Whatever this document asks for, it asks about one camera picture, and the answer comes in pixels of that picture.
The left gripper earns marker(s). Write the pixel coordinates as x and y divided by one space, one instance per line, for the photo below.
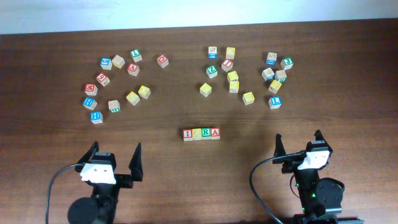
126 182

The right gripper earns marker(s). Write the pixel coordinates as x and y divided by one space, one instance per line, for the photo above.
291 165

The red i block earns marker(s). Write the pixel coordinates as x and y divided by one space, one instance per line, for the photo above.
187 135
227 65

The red a block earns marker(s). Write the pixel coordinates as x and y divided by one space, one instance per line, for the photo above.
215 133
133 69

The yellow C block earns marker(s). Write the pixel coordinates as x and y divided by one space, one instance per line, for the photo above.
196 134

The green R block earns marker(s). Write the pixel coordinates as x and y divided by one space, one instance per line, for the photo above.
206 133

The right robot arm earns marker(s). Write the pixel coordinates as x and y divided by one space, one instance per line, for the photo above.
320 198

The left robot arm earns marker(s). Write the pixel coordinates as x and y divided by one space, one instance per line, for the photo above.
99 207

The blue H block lower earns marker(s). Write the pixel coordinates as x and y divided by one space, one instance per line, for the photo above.
96 117

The blue h block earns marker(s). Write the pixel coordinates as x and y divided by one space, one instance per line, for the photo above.
96 117
89 103

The blue L block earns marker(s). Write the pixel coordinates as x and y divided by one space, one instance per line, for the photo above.
275 102

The green-sided wooden block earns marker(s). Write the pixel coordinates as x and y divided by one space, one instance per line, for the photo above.
114 106

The blue H block upper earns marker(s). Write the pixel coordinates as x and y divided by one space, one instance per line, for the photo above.
89 103

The yellow block right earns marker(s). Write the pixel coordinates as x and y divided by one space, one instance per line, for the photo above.
275 86

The yellow G block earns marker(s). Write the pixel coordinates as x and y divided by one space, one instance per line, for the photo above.
133 98

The yellow umbrella block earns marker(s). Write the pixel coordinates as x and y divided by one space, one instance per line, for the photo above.
248 98

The red M block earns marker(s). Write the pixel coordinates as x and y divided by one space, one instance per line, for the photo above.
91 89

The yellow O block left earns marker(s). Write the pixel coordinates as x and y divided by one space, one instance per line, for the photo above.
144 92

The yellow o block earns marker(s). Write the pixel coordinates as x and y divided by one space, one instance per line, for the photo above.
205 89
144 92

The blue-sided wooden block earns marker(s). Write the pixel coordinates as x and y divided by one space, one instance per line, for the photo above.
268 74

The green J block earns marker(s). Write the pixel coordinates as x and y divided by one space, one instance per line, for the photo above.
287 63

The red 6 block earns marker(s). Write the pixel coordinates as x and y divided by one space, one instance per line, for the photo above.
102 79

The yellow block middle lower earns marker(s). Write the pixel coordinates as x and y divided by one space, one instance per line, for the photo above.
234 86

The blue X block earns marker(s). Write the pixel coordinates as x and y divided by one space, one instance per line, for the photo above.
271 58

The yellow block middle upper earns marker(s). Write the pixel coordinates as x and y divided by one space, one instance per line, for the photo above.
232 76

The blue 5 block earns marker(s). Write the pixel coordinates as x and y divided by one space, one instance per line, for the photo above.
106 63

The wooden yellow-sided K block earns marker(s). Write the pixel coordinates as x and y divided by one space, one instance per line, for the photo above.
118 61

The green L block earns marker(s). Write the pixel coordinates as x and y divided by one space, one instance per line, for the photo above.
136 55

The red C block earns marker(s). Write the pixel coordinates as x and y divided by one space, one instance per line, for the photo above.
162 61

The green Z block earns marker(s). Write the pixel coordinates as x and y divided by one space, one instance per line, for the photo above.
211 71

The yellow block top row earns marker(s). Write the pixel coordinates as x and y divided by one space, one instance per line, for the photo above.
230 53

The blue-sided picture block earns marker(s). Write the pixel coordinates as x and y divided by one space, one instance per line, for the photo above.
212 52

